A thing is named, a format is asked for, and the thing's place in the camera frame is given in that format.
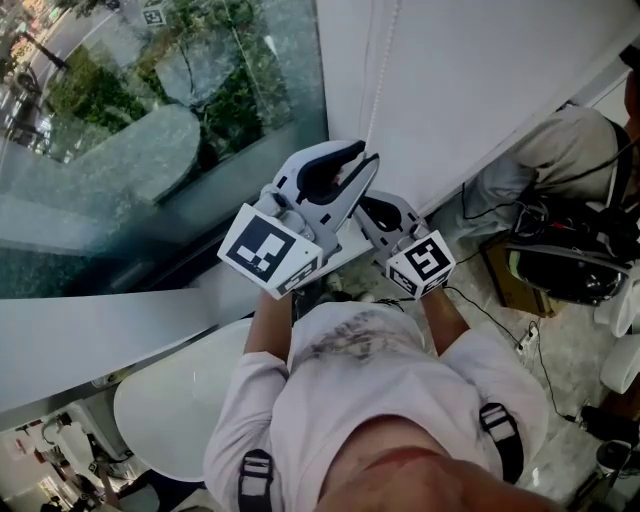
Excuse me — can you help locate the person's white t-shirt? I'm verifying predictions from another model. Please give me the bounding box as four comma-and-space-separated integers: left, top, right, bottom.
202, 299, 551, 512

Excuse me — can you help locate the grey black shoulder strap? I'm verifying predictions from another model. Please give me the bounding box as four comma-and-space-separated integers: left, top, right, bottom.
478, 402, 525, 484
237, 448, 275, 512

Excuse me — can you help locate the person's head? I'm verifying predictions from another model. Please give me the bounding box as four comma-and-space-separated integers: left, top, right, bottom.
314, 447, 566, 512

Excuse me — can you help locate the white bead chain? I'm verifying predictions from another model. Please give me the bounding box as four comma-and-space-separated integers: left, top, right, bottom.
366, 0, 405, 152

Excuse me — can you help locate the white round stool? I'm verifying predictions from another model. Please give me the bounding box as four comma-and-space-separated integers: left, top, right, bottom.
113, 318, 261, 484

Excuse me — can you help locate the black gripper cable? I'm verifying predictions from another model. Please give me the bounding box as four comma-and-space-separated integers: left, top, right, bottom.
443, 283, 525, 350

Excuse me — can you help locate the black backpack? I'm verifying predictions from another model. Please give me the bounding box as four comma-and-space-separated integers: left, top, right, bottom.
502, 204, 640, 307

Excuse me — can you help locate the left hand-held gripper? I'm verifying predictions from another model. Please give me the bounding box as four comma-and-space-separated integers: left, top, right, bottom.
216, 138, 381, 303

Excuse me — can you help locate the glass window pane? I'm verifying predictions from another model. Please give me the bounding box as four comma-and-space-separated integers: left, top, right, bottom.
0, 0, 332, 301

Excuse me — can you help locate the white power strip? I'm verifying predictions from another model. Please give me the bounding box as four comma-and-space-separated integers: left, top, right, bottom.
519, 322, 540, 357

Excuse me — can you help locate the brown cardboard box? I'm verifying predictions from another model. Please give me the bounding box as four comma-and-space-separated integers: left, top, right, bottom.
479, 234, 559, 320

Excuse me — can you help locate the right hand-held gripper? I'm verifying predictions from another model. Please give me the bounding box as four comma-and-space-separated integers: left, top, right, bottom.
355, 189, 457, 303

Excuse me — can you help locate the person's right forearm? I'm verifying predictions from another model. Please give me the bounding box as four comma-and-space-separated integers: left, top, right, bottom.
422, 287, 471, 360

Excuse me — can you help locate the black box device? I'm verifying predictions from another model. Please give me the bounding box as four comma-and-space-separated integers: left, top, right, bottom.
579, 404, 626, 437

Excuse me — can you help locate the person's left forearm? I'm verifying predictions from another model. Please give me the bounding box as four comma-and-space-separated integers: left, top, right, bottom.
247, 287, 297, 365

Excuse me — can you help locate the white window sill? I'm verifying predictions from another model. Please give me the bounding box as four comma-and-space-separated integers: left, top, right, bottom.
0, 234, 381, 416

